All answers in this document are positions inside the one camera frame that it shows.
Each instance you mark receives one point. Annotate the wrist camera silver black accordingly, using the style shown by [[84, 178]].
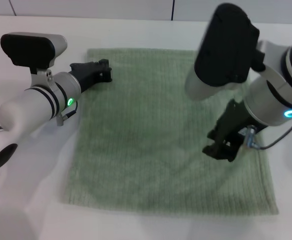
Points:
[[30, 48], [226, 50]]

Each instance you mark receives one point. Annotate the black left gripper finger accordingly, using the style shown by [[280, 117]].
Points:
[[101, 63], [104, 75]]

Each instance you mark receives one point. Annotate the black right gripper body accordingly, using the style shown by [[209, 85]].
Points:
[[233, 117]]

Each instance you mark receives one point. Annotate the black vertical wall strip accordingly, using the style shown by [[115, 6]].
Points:
[[172, 10]]

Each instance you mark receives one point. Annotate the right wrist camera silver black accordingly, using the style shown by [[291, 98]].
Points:
[[226, 50]]

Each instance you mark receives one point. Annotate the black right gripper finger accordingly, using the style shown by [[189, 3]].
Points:
[[216, 135], [222, 151]]

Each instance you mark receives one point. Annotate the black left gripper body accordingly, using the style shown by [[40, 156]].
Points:
[[84, 73]]

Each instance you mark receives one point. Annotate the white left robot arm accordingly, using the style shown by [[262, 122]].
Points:
[[30, 105]]

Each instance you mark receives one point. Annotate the green ribbed towel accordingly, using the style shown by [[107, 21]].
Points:
[[140, 130]]

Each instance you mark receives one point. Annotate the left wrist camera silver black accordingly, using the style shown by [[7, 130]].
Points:
[[30, 48]]

